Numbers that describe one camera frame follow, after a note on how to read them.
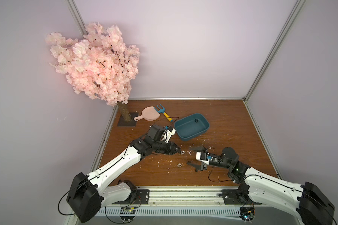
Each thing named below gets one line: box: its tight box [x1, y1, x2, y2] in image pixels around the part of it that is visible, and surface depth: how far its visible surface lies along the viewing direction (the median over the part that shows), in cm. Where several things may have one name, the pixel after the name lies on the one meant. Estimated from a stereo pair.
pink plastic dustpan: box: [133, 105, 161, 122], surface depth 113 cm
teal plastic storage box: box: [173, 112, 210, 142], surface depth 104 cm
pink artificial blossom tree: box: [45, 22, 140, 122], surface depth 67 cm
